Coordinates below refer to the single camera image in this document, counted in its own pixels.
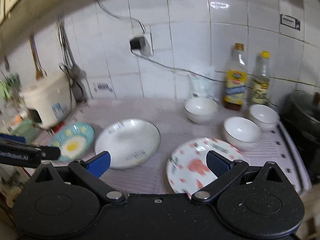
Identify teal fried egg plate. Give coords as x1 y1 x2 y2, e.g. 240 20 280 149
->
49 122 95 163

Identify white pink floral plate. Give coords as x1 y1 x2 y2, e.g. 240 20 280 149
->
167 138 244 197

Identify white bowl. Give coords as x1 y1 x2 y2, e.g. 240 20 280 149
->
248 104 279 132
184 98 219 124
223 116 261 151

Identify white black-rimmed plate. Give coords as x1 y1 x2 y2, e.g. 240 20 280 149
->
94 119 161 170

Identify white rice cooker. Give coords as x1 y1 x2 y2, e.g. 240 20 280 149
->
20 71 76 129

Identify striped pink table mat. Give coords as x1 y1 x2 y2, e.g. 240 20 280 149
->
37 96 312 196

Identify wooden hanging utensil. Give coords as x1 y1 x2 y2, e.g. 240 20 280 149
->
29 35 47 80

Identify yellow label cooking wine bottle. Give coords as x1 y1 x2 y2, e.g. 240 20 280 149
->
223 43 248 111

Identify white salt bag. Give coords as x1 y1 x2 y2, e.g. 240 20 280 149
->
189 66 214 99

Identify clear vinegar bottle yellow cap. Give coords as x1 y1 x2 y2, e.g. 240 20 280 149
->
252 50 271 105

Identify black wok with lid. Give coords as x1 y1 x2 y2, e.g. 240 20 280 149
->
280 90 319 184

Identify hanging metal utensils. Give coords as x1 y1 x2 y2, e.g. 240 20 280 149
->
56 18 87 102

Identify black power adapter plug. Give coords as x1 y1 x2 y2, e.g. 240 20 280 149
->
130 36 146 50

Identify black power cable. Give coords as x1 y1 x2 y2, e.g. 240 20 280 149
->
94 0 304 87

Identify white wall socket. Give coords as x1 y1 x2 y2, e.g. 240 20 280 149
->
134 33 153 57

